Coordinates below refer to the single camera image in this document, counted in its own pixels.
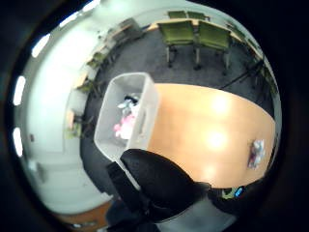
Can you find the grey chair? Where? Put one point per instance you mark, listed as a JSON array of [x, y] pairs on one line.
[[128, 30]]

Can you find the black tripod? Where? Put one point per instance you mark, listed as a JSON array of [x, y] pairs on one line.
[[247, 72]]

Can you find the small colourful soft toy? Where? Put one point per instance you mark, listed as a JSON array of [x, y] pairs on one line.
[[256, 154]]

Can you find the blue and green object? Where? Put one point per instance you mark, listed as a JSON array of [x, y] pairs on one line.
[[234, 192]]

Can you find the grey plastic bin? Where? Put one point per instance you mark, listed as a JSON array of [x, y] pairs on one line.
[[111, 129]]

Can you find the green chair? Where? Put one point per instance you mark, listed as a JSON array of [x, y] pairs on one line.
[[177, 14], [197, 15], [176, 33], [88, 87], [75, 130], [97, 59], [213, 36]]

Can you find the pink soft toy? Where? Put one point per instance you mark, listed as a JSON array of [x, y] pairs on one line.
[[125, 127]]

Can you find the white and black soft toy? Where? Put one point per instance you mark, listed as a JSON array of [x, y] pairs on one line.
[[129, 102]]

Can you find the ceiling light panel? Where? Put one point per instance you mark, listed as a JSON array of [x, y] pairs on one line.
[[41, 45], [91, 5], [19, 90], [17, 141], [69, 19]]

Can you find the small wooden desk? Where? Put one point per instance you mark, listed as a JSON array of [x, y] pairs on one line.
[[81, 80], [70, 118]]

